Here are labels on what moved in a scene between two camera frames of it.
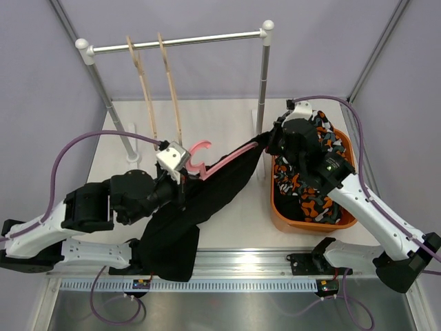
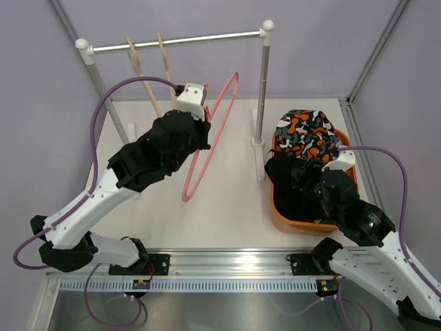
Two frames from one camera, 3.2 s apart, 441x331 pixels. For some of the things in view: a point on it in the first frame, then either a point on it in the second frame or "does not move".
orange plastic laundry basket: [345, 219] does not move
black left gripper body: [167, 191] to [198, 135]
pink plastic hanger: [202, 172] to [185, 198]
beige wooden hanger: [172, 90] does not move
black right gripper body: [277, 142] to [313, 186]
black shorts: [168, 246] to [288, 200]
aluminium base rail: [230, 265] does not move
